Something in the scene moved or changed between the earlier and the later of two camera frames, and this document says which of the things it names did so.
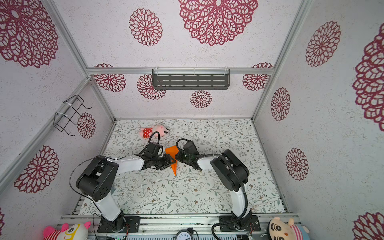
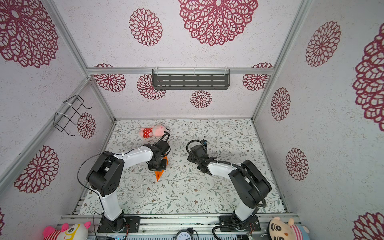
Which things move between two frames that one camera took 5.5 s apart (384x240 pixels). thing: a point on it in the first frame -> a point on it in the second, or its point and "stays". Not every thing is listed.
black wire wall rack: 68,113 stays
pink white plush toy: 78,231 stays
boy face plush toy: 279,229 stays
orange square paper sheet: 172,152 -> 159,173
